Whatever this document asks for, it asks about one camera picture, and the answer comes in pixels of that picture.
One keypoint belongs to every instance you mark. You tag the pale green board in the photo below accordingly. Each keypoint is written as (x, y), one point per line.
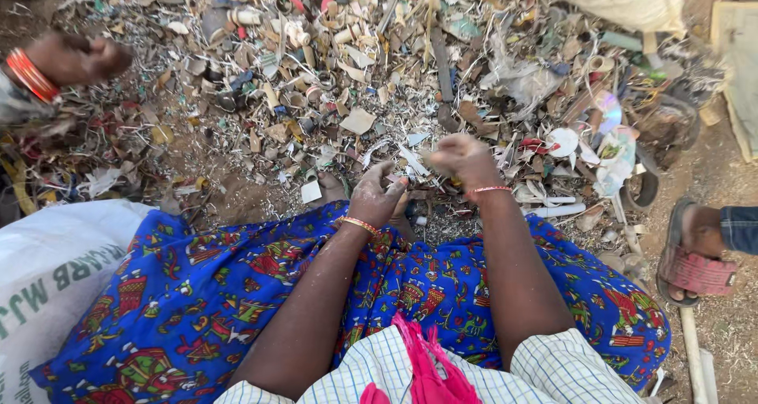
(737, 72)

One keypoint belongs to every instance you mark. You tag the short white pipe piece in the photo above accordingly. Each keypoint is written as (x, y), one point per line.
(556, 210)

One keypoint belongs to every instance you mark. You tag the red bangles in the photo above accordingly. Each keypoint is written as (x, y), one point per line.
(32, 75)

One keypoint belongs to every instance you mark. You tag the person's right fingers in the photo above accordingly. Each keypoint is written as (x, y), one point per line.
(449, 154)

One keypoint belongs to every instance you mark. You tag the shiny compact disc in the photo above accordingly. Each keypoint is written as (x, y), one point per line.
(608, 111)

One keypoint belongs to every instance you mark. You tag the person's right hand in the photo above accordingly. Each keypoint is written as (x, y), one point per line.
(471, 164)

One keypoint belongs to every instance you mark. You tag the thin pink gold bangle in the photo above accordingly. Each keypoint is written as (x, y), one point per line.
(490, 189)

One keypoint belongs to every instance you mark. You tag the pink cloth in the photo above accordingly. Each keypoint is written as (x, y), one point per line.
(429, 368)

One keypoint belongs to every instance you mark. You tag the gold red wrist bangle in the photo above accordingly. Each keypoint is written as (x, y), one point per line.
(359, 224)

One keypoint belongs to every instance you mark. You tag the dark woven basket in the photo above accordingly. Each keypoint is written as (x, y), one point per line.
(663, 125)

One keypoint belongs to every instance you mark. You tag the white checked shirt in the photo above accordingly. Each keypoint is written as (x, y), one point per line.
(556, 374)

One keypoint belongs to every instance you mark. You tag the blue patterned skirt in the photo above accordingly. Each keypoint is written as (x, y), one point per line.
(177, 309)

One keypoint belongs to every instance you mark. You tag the white round lid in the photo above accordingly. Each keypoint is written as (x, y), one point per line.
(562, 141)

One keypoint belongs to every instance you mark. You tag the pink grey sandal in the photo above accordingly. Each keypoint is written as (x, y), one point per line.
(693, 271)

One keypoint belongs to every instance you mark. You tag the white plastic pipe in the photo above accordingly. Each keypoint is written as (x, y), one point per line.
(693, 356)

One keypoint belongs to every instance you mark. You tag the heap of mixed plastic scrap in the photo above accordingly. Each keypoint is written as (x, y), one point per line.
(367, 78)

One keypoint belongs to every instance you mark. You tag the white printed woven sack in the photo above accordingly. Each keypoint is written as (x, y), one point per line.
(47, 285)

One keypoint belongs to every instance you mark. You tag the person's left hand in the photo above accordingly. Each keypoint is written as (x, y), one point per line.
(372, 198)

